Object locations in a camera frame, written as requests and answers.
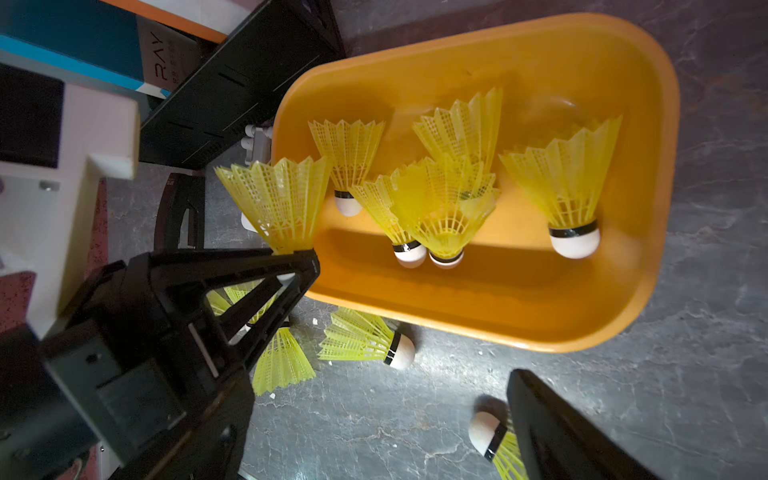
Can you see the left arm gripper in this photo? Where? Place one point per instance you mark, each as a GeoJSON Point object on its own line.
{"type": "Point", "coordinates": [146, 346]}

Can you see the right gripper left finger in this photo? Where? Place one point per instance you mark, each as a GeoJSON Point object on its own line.
{"type": "Point", "coordinates": [212, 449]}

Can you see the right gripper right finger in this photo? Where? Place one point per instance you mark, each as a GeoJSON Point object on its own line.
{"type": "Point", "coordinates": [557, 442]}

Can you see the green shuttlecock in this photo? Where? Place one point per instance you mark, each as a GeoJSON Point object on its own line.
{"type": "Point", "coordinates": [498, 445]}
{"type": "Point", "coordinates": [443, 204]}
{"type": "Point", "coordinates": [564, 175]}
{"type": "Point", "coordinates": [351, 149]}
{"type": "Point", "coordinates": [283, 363]}
{"type": "Point", "coordinates": [467, 131]}
{"type": "Point", "coordinates": [221, 299]}
{"type": "Point", "coordinates": [376, 199]}
{"type": "Point", "coordinates": [282, 202]}
{"type": "Point", "coordinates": [358, 336]}

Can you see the yellow plastic storage box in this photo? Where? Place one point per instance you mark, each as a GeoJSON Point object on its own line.
{"type": "Point", "coordinates": [512, 287]}

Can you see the black mesh file organizer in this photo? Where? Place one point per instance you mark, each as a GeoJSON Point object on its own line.
{"type": "Point", "coordinates": [242, 82]}

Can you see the teal book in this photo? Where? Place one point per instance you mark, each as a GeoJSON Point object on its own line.
{"type": "Point", "coordinates": [100, 41]}

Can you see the orange blue book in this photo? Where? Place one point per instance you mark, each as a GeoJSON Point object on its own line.
{"type": "Point", "coordinates": [212, 20]}

